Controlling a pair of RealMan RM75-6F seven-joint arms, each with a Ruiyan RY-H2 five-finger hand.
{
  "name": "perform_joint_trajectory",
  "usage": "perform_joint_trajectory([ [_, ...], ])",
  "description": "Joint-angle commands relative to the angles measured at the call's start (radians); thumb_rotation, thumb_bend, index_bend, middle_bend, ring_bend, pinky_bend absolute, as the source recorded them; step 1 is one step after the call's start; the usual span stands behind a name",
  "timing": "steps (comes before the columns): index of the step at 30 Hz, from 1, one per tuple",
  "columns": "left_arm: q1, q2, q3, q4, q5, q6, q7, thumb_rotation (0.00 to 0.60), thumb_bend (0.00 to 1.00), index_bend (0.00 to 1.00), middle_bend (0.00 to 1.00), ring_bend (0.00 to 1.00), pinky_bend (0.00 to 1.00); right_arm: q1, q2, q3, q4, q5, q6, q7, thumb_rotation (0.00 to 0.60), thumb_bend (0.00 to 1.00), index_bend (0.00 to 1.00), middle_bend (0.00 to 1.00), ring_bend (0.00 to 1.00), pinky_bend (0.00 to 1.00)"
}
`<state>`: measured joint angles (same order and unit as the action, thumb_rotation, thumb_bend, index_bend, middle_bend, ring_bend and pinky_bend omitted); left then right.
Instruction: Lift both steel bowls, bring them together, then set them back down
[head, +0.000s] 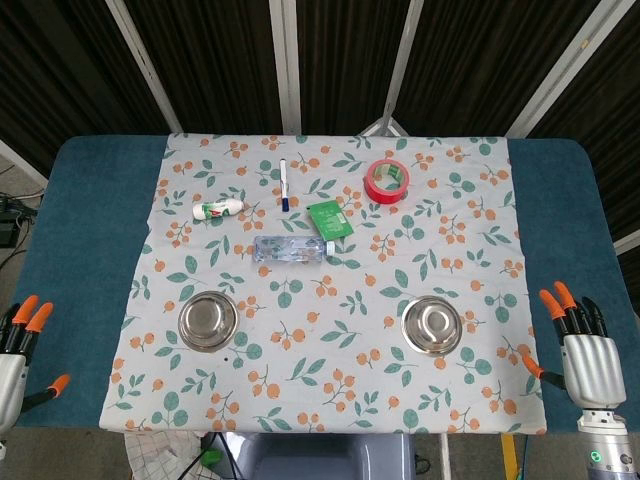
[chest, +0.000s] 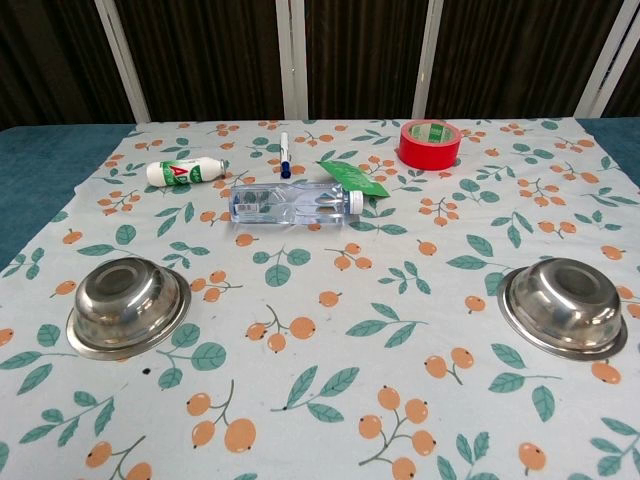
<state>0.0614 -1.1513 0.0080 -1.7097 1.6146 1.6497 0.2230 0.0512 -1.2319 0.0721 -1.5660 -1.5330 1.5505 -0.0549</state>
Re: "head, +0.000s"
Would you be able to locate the teal padded table cover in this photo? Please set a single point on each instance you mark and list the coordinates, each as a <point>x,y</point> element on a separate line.
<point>90,225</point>

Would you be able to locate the small white yogurt bottle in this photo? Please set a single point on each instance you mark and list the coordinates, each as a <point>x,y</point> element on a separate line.
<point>217,208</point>

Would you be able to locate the grey metal stand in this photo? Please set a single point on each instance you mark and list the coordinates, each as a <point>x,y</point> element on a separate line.
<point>384,125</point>

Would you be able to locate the clear plastic water bottle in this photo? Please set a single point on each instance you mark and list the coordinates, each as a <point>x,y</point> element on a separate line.
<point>290,249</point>

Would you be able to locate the round metal bowl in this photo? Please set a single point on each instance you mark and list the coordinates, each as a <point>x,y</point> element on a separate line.
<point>207,320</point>
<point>432,325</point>

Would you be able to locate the dark folding partition screen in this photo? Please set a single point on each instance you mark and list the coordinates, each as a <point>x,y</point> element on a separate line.
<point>225,60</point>

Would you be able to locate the small green object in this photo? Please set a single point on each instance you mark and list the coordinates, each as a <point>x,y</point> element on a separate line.
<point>211,456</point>

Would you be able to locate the green sachet packet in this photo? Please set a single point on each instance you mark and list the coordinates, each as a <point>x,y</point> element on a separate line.
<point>330,219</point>

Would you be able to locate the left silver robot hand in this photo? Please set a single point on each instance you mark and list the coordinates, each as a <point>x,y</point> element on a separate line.
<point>12,380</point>

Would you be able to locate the floral printed tablecloth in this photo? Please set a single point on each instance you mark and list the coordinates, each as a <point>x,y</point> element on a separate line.
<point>320,390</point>

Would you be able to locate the white marker blue cap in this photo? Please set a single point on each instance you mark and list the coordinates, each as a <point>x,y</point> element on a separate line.
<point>284,185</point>

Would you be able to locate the red tape roll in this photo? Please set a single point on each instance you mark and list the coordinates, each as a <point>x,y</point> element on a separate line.
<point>382,192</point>

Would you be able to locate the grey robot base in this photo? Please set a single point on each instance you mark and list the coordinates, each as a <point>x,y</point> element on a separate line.
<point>325,457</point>

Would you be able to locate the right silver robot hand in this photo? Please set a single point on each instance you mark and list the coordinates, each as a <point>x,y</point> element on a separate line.
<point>595,370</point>

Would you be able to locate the white table leg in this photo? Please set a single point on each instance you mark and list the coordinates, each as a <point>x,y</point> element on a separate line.
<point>445,457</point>

